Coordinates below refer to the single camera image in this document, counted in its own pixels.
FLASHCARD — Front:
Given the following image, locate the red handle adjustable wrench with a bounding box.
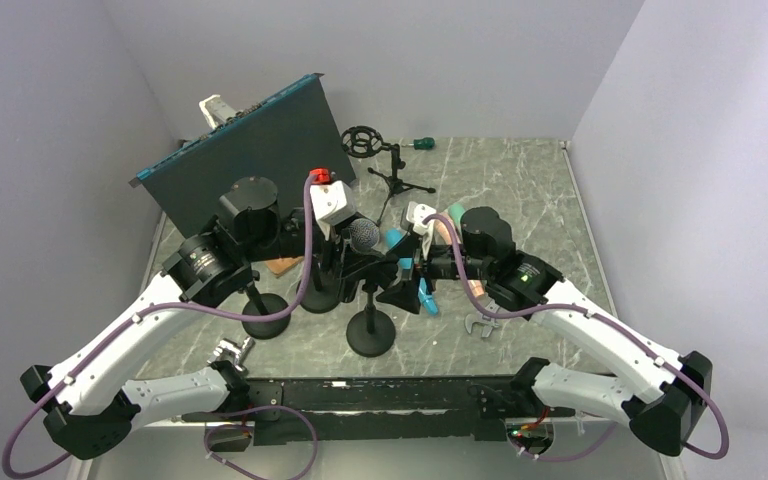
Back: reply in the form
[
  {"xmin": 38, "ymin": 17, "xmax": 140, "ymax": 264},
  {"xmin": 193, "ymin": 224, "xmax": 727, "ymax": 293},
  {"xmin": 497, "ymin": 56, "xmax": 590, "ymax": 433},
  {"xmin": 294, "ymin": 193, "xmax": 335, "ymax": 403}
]
[{"xmin": 464, "ymin": 311, "xmax": 500, "ymax": 339}]

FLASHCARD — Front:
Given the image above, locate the pink microphone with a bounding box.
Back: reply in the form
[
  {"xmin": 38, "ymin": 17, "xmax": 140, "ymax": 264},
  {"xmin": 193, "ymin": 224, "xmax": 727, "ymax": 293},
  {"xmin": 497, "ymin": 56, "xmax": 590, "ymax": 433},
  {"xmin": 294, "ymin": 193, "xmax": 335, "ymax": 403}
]
[{"xmin": 435, "ymin": 211, "xmax": 485, "ymax": 299}]

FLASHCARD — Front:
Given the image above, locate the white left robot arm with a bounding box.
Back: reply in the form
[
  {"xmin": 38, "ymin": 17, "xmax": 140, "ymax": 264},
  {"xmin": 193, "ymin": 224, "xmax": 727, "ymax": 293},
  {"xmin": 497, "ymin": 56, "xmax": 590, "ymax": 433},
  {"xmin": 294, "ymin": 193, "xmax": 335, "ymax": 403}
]
[{"xmin": 21, "ymin": 169, "xmax": 360, "ymax": 460}]

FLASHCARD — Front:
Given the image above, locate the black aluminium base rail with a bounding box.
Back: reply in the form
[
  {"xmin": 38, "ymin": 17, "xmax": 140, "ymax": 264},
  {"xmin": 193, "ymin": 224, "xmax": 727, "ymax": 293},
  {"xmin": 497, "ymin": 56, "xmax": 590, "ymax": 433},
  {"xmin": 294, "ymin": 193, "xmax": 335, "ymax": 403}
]
[{"xmin": 178, "ymin": 374, "xmax": 584, "ymax": 446}]

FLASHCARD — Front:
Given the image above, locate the dark teal-edged board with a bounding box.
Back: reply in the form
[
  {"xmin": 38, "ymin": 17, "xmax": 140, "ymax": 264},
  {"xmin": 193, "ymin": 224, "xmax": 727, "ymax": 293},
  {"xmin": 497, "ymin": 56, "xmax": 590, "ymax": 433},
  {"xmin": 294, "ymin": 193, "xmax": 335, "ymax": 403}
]
[{"xmin": 131, "ymin": 73, "xmax": 357, "ymax": 237}]

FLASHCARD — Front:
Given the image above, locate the black tripod shock mount stand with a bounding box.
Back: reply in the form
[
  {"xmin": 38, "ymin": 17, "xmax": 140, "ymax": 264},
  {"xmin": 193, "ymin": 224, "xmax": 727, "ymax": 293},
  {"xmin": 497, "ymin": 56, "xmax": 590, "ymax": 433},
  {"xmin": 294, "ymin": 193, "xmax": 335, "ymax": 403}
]
[{"xmin": 340, "ymin": 125, "xmax": 437, "ymax": 230}]

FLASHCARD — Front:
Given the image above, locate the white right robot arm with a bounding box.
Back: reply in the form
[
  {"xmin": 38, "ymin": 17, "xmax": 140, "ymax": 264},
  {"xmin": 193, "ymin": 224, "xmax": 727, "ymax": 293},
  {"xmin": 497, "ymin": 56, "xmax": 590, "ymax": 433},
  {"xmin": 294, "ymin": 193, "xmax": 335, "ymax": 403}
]
[{"xmin": 389, "ymin": 202, "xmax": 730, "ymax": 459}]

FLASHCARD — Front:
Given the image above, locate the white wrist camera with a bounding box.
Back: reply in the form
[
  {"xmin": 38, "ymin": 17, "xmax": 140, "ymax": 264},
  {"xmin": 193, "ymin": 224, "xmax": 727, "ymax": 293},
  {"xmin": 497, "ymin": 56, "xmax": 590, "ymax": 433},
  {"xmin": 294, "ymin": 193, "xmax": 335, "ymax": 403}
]
[
  {"xmin": 400, "ymin": 201, "xmax": 437, "ymax": 260},
  {"xmin": 309, "ymin": 168, "xmax": 358, "ymax": 240}
]

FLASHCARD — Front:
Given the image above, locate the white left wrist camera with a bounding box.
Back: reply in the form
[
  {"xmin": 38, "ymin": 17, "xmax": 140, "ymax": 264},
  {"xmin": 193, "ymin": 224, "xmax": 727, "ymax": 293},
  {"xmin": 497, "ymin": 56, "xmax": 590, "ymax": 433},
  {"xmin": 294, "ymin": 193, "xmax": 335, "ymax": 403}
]
[{"xmin": 309, "ymin": 168, "xmax": 358, "ymax": 240}]

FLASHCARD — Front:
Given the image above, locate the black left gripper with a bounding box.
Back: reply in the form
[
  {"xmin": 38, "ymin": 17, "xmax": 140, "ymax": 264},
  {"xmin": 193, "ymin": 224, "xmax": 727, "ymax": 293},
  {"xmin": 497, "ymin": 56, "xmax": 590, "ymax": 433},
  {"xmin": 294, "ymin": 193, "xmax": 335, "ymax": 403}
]
[{"xmin": 244, "ymin": 211, "xmax": 386, "ymax": 278}]

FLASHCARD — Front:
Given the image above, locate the wooden block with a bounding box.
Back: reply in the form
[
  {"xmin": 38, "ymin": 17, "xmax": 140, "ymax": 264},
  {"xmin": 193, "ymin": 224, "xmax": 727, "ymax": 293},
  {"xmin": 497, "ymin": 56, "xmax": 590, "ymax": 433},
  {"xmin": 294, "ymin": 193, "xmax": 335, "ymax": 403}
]
[{"xmin": 264, "ymin": 257, "xmax": 303, "ymax": 278}]

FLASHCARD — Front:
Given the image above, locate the black round base shock mount stand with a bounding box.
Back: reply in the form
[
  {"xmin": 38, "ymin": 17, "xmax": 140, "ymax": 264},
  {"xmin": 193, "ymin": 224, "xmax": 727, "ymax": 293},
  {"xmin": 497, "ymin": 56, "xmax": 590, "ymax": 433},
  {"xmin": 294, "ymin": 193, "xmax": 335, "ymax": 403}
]
[{"xmin": 300, "ymin": 256, "xmax": 341, "ymax": 314}]

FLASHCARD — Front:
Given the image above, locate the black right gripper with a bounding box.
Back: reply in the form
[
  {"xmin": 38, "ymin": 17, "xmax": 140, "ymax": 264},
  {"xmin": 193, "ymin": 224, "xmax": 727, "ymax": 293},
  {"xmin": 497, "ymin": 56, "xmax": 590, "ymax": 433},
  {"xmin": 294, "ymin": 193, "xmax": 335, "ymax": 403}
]
[{"xmin": 376, "ymin": 231, "xmax": 492, "ymax": 313}]

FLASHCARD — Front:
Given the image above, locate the blue microphone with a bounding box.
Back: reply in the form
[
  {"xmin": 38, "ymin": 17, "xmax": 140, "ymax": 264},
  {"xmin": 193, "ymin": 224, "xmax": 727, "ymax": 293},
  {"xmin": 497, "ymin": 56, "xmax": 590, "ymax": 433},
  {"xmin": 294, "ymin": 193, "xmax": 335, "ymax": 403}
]
[{"xmin": 385, "ymin": 229, "xmax": 439, "ymax": 316}]

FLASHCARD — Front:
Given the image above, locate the green handle screwdriver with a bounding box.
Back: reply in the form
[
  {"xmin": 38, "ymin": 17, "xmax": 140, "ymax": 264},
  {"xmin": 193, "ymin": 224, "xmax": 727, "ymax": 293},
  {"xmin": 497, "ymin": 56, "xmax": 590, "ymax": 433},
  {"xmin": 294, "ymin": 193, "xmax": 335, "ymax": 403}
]
[{"xmin": 403, "ymin": 137, "xmax": 436, "ymax": 150}]

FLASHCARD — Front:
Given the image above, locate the mint green microphone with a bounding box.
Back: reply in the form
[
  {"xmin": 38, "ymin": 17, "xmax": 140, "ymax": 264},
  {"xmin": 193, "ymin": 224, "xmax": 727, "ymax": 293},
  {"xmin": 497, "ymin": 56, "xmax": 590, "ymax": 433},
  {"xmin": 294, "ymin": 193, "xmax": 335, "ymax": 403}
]
[{"xmin": 447, "ymin": 203, "xmax": 466, "ymax": 228}]

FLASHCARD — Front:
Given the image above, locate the chrome metal fitting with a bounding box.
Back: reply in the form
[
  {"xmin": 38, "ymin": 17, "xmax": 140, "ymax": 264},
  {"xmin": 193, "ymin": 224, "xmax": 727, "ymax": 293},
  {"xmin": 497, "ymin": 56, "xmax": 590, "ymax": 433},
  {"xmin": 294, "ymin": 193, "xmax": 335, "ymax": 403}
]
[{"xmin": 208, "ymin": 337, "xmax": 256, "ymax": 371}]

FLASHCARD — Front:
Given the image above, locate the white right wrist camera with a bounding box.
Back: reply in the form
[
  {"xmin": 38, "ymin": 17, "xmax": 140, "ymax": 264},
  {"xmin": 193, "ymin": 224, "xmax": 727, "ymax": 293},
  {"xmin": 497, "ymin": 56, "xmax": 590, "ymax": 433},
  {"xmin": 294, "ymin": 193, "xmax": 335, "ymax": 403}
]
[{"xmin": 400, "ymin": 201, "xmax": 437, "ymax": 260}]

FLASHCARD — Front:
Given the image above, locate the silver black microphone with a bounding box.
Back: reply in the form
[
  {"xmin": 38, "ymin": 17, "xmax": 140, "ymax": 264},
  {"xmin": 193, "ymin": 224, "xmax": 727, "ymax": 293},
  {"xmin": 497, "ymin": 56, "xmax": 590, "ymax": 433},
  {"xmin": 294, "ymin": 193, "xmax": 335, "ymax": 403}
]
[{"xmin": 341, "ymin": 217, "xmax": 380, "ymax": 279}]

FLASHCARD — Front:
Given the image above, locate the black round base clip stand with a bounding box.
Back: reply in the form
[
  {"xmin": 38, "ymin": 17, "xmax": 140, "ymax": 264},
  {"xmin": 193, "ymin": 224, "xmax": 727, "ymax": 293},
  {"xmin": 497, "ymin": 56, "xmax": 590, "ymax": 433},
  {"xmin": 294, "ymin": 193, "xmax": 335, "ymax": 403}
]
[{"xmin": 242, "ymin": 283, "xmax": 291, "ymax": 340}]

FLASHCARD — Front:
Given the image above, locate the white bracket behind board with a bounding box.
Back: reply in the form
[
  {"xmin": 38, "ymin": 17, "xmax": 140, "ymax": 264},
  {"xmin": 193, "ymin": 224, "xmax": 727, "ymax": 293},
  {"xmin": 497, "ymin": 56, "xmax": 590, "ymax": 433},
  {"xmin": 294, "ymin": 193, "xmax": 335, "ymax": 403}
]
[{"xmin": 199, "ymin": 94, "xmax": 237, "ymax": 130}]

